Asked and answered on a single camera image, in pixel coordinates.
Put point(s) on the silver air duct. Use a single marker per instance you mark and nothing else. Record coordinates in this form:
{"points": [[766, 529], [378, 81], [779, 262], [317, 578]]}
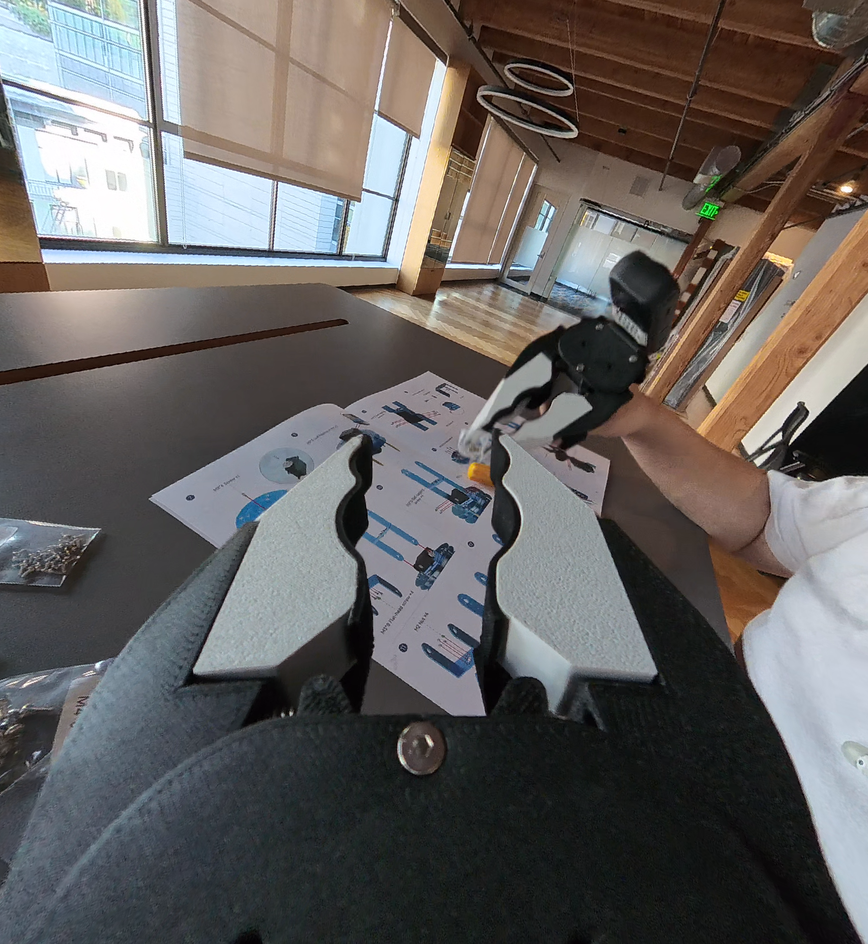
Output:
{"points": [[721, 164]]}

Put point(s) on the green exit sign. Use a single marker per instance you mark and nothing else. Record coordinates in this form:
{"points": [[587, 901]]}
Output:
{"points": [[709, 209]]}

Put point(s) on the black office chair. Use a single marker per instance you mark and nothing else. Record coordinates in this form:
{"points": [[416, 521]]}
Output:
{"points": [[780, 439]]}

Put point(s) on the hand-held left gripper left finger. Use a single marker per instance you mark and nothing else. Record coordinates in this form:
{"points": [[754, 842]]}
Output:
{"points": [[286, 590]]}

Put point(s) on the wooden post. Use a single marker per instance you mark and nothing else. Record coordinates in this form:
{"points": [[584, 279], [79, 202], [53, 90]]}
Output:
{"points": [[825, 310], [766, 228]]}

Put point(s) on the person's white shirt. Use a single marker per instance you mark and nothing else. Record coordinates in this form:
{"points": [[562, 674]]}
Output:
{"points": [[832, 627]]}

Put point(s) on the wooden column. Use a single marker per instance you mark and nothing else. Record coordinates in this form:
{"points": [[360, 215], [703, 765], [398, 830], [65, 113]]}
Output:
{"points": [[430, 206]]}

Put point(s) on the stack of leaning panels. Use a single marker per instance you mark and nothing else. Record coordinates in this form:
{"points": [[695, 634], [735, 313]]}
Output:
{"points": [[729, 324]]}

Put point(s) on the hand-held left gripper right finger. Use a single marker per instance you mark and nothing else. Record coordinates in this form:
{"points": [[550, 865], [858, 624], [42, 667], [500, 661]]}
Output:
{"points": [[574, 590]]}

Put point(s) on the assembly instruction booklet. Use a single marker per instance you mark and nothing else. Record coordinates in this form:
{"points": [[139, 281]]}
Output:
{"points": [[419, 516]]}

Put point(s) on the clear bag of screws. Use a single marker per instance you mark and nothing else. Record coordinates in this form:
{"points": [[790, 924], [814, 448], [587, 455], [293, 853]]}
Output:
{"points": [[28, 549], [6, 730]]}

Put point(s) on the large multi-pane window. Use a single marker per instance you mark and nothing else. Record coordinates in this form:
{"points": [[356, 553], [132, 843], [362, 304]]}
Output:
{"points": [[87, 184]]}

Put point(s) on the person's right forearm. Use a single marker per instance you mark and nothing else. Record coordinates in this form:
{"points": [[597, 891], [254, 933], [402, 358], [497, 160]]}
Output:
{"points": [[699, 487]]}

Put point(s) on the beige roller blind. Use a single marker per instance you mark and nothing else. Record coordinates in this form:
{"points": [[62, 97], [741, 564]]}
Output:
{"points": [[408, 74], [279, 88], [489, 199]]}

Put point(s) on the dark grey desk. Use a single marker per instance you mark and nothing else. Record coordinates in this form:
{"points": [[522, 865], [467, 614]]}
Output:
{"points": [[109, 442]]}

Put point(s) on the glass door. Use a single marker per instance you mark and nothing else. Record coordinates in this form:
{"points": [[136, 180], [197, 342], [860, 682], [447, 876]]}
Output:
{"points": [[537, 236]]}

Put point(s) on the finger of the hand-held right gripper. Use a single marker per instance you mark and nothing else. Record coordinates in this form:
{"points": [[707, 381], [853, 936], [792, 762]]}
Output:
{"points": [[563, 420], [515, 391]]}

